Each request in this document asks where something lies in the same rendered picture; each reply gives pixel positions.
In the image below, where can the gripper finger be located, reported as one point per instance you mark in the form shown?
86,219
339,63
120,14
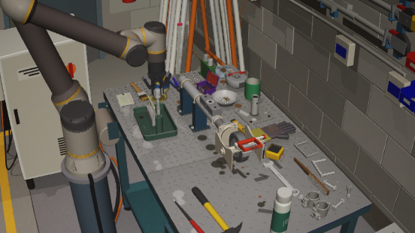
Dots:
166,81
151,85

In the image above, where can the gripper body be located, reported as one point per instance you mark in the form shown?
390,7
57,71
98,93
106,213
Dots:
157,68

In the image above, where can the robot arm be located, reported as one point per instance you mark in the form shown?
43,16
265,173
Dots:
45,61

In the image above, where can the white upright pin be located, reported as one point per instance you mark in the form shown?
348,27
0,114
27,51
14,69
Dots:
158,103

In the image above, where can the grey tower leg tube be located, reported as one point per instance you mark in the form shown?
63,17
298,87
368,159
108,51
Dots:
191,89

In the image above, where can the blue leg support stand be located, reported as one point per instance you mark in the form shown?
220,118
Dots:
199,120
185,102

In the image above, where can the cream castor with black wheel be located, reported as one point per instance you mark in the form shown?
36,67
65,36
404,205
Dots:
228,139

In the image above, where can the short grey tube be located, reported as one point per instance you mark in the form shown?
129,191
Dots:
255,105

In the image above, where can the red castor brake lever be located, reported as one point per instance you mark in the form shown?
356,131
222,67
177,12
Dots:
241,144

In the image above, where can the white keeper staple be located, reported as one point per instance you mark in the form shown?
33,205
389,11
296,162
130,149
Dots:
301,149
319,168

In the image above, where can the grey tube coupler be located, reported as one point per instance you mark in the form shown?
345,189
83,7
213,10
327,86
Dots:
322,207
313,196

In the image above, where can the blue pen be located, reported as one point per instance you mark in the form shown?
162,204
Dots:
175,83

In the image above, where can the yellow tape roll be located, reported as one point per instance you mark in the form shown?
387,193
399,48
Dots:
163,97

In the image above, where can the cream paper card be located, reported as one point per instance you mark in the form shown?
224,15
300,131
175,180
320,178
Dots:
125,99

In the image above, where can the white pipe bundle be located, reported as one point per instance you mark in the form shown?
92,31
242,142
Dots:
223,29
173,35

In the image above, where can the purple box with red lid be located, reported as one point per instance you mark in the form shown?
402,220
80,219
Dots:
205,87

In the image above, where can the green box with white bottles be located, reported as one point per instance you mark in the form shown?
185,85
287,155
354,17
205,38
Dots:
206,68

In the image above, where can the green plastic tray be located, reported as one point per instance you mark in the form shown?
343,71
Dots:
165,129

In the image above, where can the orange stepladder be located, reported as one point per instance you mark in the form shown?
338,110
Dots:
191,35

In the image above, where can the grey collar block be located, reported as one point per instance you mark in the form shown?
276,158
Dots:
210,105

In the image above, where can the grey bowl with screws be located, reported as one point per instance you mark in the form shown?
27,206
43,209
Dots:
224,97

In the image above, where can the grey and red tape measure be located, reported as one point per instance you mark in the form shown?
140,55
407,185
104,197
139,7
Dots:
236,79

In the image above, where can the green cup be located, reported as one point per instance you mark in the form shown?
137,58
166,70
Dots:
252,90

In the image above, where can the grey flat plate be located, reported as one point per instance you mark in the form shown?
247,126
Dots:
248,117

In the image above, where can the yellow cloth pad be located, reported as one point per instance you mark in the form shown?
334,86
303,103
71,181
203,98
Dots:
257,133

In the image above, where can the blue steel bench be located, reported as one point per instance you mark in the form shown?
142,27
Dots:
142,204

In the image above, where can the black work glove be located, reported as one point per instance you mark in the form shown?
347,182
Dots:
280,129

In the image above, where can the cream control cabinet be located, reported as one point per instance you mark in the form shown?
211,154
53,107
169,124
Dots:
32,129

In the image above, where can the yellow and black box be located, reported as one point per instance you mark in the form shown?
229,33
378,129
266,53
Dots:
275,151

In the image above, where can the yellow and black hammer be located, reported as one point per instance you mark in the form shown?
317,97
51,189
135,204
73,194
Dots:
210,209

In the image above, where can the red and black screwdriver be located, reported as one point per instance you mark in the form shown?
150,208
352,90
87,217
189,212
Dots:
189,217

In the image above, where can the white spanner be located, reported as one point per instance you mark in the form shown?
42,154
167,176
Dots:
278,175

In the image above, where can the green and white bottle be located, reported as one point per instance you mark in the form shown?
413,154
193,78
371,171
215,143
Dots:
281,210

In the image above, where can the white bolt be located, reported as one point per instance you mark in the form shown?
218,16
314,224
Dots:
330,185
338,204

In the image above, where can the small white clip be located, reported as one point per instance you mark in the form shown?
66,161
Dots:
348,191

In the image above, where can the black and red pipe clamp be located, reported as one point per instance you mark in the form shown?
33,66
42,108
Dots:
399,42
407,16

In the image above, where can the blue storage bin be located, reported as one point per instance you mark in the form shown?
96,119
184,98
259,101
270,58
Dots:
409,98

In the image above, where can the red storage bin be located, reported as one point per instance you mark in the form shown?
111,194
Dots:
411,61

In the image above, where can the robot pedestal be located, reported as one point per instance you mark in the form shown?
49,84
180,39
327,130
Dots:
84,207

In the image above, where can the white wall box blue panel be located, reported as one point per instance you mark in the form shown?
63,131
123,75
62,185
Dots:
396,86
344,50

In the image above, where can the grey wall conduit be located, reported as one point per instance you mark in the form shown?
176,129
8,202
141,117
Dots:
350,37

